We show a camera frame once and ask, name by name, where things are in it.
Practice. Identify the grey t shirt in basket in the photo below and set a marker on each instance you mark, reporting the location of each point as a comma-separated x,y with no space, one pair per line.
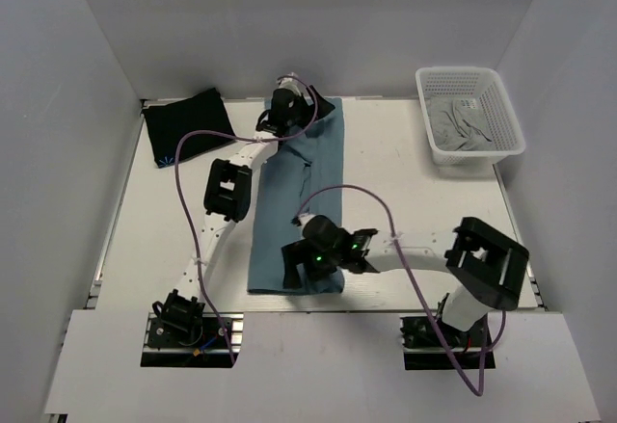
459,124

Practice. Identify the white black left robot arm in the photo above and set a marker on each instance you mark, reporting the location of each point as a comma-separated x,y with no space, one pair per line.
228,192

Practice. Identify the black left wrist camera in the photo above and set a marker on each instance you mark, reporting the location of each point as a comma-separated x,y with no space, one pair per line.
284,110

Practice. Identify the white plastic basket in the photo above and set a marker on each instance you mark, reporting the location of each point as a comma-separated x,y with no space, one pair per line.
482,85

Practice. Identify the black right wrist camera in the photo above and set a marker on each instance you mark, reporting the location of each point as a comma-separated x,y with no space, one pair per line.
331,247

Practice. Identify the black t shirt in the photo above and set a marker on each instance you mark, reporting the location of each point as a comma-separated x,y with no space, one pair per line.
168,124

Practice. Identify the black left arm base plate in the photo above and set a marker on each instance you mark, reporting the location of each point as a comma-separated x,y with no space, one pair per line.
165,347

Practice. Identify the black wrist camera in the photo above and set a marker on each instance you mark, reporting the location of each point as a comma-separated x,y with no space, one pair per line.
284,110
331,247

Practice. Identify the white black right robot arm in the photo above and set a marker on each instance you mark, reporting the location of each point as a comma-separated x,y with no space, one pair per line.
489,266

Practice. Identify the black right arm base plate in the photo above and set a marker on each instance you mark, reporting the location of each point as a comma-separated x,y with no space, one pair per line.
422,350

